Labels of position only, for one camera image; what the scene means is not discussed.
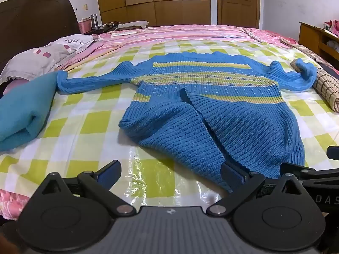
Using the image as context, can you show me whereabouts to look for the pink striped bed sheet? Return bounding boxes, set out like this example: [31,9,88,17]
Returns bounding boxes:
[57,24,300,72]

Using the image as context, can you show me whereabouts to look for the wooden wardrobe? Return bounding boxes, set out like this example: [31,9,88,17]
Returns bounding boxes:
[94,0,211,27]

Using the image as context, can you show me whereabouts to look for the brown patterned cloth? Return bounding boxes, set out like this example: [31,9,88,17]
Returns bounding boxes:
[279,36,335,69]

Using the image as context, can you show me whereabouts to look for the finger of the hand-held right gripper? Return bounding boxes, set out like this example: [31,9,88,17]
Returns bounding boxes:
[280,162,339,189]
[326,145,339,161]

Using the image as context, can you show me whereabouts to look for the grey cloth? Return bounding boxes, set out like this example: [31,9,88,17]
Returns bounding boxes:
[117,20,149,30]

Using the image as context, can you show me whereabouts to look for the pink striped pillow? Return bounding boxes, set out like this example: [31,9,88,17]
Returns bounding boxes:
[60,41,106,68]

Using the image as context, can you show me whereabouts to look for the teal folded blanket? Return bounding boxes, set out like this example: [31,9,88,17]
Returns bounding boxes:
[0,73,59,152]

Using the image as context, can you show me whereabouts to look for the blue striped knit sweater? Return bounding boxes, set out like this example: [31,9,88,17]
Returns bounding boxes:
[57,51,322,193]

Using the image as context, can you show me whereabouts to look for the wooden side desk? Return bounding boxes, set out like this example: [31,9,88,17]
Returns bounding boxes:
[299,21,339,64]

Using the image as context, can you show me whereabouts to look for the wooden door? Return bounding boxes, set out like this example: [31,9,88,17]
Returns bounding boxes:
[217,0,260,29]

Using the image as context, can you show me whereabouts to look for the pink storage box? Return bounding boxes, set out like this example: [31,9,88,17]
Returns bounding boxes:
[78,18,92,34]

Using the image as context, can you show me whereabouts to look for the dark nightstand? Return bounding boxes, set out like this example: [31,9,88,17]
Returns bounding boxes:
[85,22,119,35]

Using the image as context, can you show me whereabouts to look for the green checkered plastic sheet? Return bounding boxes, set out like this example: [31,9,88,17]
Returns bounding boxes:
[0,39,339,209]

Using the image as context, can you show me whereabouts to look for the dark brown headboard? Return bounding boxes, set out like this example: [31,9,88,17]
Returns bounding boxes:
[0,0,80,69]

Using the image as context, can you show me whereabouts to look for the pink floral cloth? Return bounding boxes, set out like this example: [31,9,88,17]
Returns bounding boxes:
[324,19,339,38]

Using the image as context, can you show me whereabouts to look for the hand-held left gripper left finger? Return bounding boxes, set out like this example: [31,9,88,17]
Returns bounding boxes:
[33,160,137,216]

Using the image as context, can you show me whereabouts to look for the grey pillow with pink dots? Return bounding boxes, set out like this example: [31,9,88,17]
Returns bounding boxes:
[0,34,94,84]

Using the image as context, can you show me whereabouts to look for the rolled bamboo mat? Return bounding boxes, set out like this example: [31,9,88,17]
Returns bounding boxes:
[290,60,339,113]

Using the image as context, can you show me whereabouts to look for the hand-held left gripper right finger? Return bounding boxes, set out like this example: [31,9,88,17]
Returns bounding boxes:
[207,161,309,216]

